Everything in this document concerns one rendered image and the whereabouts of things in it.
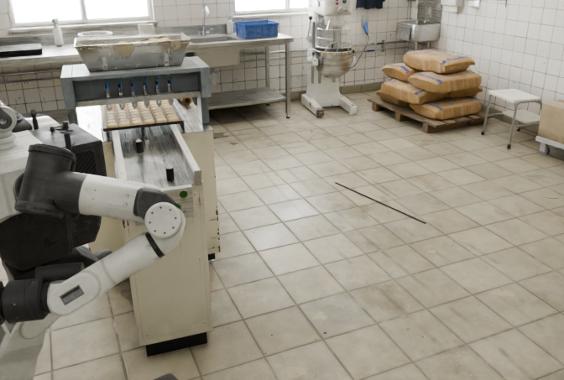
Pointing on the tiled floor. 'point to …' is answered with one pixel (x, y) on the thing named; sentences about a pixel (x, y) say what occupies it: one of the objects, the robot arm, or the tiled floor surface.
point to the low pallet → (426, 117)
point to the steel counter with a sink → (227, 57)
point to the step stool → (515, 109)
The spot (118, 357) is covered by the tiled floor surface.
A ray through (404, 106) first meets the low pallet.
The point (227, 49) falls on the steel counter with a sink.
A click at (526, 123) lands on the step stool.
